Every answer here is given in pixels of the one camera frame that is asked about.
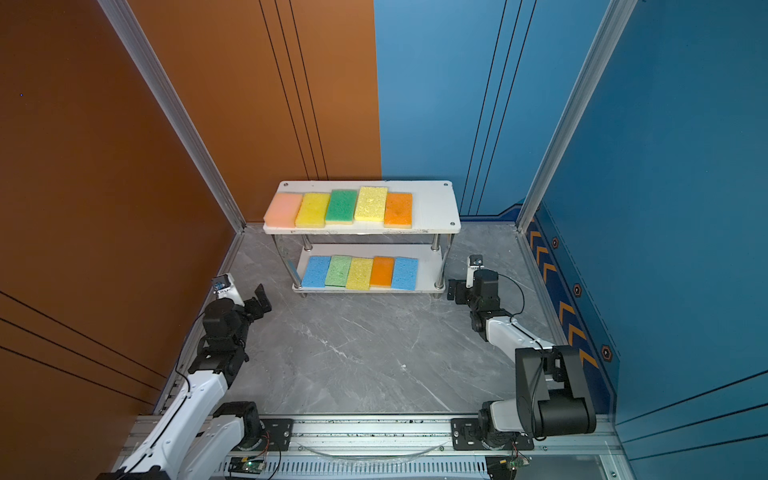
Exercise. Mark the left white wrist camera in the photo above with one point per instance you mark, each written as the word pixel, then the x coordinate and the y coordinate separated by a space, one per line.
pixel 223 286

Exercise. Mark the circuit board right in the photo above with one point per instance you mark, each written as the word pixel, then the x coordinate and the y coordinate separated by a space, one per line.
pixel 505 467

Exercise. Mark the blue sponge row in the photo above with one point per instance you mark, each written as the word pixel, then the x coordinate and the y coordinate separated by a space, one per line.
pixel 405 274
pixel 316 272

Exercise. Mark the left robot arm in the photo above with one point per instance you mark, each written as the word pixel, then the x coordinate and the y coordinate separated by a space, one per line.
pixel 198 431

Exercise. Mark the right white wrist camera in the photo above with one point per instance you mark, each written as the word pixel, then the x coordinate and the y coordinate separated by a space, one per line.
pixel 475 262

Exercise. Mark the pink sponge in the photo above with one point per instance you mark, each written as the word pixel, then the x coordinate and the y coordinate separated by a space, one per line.
pixel 283 210

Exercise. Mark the green circuit board left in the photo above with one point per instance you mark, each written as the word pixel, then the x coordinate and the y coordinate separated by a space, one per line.
pixel 246 465

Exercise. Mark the aluminium front rail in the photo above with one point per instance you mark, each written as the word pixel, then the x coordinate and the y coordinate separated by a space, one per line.
pixel 410 446

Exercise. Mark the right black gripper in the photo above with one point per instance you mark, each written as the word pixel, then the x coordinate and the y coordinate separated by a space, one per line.
pixel 461 290

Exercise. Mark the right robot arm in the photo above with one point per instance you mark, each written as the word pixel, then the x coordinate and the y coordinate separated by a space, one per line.
pixel 552 397

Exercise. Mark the dark green sponge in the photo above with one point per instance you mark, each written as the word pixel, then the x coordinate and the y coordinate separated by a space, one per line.
pixel 341 207

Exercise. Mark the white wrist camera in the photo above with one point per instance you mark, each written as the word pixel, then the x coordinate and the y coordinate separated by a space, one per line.
pixel 223 286
pixel 475 262

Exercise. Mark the orange sponge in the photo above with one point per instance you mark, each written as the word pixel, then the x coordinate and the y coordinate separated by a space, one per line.
pixel 382 272
pixel 398 211

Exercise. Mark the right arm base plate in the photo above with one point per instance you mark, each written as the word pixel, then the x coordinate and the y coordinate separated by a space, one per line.
pixel 468 434

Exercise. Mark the pale yellow sponge row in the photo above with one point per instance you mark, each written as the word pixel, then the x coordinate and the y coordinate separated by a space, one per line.
pixel 359 275

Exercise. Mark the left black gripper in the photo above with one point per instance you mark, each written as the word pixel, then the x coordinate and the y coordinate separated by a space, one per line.
pixel 257 312

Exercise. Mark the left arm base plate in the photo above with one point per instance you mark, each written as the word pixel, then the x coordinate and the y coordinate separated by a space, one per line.
pixel 275 435

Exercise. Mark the light green sponge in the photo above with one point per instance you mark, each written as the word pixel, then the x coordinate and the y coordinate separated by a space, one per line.
pixel 338 271

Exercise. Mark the bright yellow sponge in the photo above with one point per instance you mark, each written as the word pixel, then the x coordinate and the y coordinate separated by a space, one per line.
pixel 312 211

